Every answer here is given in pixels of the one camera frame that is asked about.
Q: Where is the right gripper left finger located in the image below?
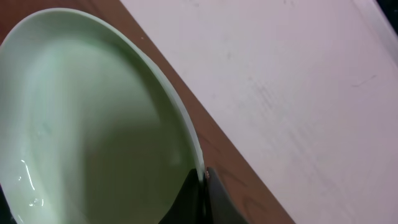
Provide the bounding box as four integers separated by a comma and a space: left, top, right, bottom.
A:
159, 169, 205, 224

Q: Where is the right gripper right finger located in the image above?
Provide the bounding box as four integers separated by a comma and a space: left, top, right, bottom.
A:
206, 167, 249, 224

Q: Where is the light green plate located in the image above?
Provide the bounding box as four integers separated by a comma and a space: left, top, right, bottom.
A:
1, 8, 204, 223

